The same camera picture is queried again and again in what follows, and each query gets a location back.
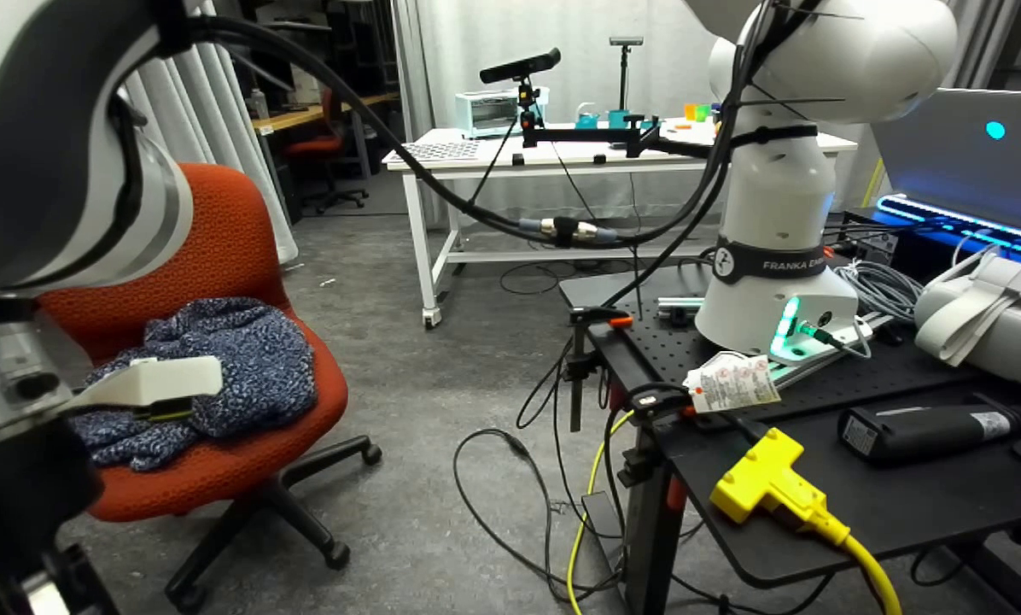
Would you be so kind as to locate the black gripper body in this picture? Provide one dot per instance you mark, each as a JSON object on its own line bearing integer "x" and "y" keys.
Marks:
{"x": 26, "y": 498}

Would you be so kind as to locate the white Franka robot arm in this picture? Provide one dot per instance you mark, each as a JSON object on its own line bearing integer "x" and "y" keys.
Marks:
{"x": 784, "y": 207}

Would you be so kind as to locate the blue knitted blanket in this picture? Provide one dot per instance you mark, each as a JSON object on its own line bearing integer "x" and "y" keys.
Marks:
{"x": 245, "y": 362}

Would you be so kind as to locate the orange office chair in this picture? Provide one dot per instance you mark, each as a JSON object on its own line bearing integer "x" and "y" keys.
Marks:
{"x": 237, "y": 251}

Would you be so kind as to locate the red desk chair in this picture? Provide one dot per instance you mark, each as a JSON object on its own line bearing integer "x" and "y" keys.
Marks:
{"x": 317, "y": 148}

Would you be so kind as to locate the white metal table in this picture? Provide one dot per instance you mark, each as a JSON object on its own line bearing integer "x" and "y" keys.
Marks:
{"x": 462, "y": 148}

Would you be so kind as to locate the orange black clamp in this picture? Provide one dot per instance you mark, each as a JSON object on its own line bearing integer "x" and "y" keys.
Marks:
{"x": 580, "y": 370}

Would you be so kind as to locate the white teal instrument box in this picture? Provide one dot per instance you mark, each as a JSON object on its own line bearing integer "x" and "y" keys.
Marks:
{"x": 484, "y": 109}

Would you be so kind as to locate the black plug adapter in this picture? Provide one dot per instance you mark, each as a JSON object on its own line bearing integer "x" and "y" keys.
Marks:
{"x": 655, "y": 402}

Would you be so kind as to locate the yellow plastic tool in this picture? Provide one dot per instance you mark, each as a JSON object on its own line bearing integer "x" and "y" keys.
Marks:
{"x": 767, "y": 481}

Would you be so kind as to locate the black handheld device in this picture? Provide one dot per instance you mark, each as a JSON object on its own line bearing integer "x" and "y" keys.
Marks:
{"x": 918, "y": 431}

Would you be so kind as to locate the black perforated robot table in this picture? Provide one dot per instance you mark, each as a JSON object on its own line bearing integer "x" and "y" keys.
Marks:
{"x": 931, "y": 499}

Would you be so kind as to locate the grey white VR headset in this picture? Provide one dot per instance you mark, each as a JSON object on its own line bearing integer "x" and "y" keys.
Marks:
{"x": 989, "y": 318}

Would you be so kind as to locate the laptop with blue backlight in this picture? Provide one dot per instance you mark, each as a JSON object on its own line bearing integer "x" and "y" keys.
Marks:
{"x": 963, "y": 171}

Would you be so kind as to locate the black stereo camera bar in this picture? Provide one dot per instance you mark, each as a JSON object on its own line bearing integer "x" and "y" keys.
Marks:
{"x": 520, "y": 67}

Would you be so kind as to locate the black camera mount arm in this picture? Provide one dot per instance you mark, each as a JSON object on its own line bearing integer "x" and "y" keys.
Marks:
{"x": 580, "y": 133}

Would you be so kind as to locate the black upright stand post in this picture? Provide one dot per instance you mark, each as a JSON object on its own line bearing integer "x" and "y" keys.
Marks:
{"x": 626, "y": 70}

